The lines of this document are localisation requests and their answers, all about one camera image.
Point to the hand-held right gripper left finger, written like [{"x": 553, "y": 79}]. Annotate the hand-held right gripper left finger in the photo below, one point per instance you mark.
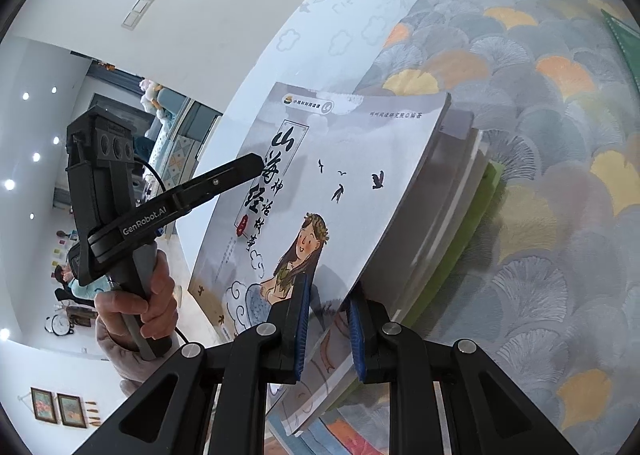
[{"x": 300, "y": 330}]

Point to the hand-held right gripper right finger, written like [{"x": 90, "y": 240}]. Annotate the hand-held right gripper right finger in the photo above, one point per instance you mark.
[{"x": 356, "y": 335}]

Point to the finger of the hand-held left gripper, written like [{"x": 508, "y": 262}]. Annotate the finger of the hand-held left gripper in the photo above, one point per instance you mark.
[{"x": 225, "y": 180}]

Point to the white book long-haired woman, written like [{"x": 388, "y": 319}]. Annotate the white book long-haired woman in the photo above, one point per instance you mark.
[{"x": 350, "y": 160}]

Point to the stack of sorted books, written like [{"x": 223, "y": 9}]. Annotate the stack of sorted books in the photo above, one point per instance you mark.
[{"x": 450, "y": 195}]

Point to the person's left forearm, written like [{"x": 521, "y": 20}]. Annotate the person's left forearm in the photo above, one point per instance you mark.
[{"x": 130, "y": 365}]

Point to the person's left hand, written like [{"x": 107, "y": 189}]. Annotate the person's left hand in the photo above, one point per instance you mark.
[{"x": 165, "y": 295}]

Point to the white round clock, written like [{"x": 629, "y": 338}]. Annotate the white round clock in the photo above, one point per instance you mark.
[{"x": 61, "y": 326}]

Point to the framed picture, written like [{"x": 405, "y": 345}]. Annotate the framed picture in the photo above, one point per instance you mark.
[
  {"x": 44, "y": 405},
  {"x": 70, "y": 410}
]

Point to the teal book boy in red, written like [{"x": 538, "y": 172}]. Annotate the teal book boy in red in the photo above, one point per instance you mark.
[{"x": 625, "y": 42}]

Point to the wall light switches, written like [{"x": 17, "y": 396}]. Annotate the wall light switches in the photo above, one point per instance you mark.
[{"x": 142, "y": 7}]

